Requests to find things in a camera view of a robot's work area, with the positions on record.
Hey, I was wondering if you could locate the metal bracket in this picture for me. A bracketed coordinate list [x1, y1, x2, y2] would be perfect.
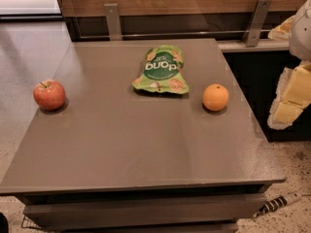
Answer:
[104, 3, 122, 41]
[242, 0, 272, 47]

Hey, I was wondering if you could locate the horizontal metal rail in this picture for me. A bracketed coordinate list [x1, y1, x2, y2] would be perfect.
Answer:
[80, 29, 269, 41]

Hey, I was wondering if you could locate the right metal bracket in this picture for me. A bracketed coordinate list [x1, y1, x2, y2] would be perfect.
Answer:
[242, 0, 272, 47]

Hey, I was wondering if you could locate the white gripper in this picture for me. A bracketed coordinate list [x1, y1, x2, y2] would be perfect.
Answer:
[267, 0, 311, 130]

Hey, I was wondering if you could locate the green snack bag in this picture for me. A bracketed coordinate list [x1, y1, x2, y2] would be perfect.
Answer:
[132, 46, 190, 95]

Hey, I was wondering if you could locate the black white striped cable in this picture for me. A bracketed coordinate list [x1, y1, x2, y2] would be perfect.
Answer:
[253, 191, 303, 219]

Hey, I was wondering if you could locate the grey cabinet drawer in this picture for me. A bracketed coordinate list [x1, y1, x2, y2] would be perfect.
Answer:
[24, 193, 265, 231]

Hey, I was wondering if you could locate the orange fruit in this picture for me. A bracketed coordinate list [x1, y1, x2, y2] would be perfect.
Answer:
[202, 83, 229, 112]

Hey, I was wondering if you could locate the left metal bracket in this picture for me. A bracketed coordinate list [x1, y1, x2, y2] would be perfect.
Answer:
[104, 3, 122, 41]

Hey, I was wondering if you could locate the red apple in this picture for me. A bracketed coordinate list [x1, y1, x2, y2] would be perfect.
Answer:
[33, 80, 66, 111]

